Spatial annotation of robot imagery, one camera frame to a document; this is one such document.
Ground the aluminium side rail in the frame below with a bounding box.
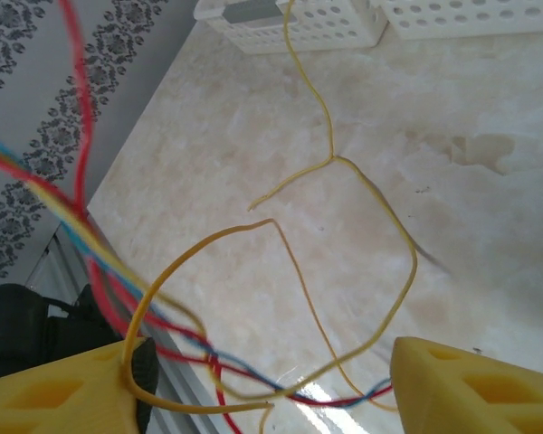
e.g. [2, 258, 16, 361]
[24, 216, 119, 326]

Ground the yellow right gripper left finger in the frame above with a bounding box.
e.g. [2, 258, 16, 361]
[0, 336, 158, 434]

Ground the yellow cable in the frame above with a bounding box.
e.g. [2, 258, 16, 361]
[246, 0, 420, 403]
[119, 218, 402, 415]

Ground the small white perforated basket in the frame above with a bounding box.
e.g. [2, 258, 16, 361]
[193, 0, 389, 56]

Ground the large white perforated basket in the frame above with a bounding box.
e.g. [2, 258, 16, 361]
[379, 0, 543, 41]

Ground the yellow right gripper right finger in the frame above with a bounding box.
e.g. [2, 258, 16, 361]
[390, 335, 543, 434]

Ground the bundle of coloured wires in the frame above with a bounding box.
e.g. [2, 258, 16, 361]
[0, 131, 395, 406]

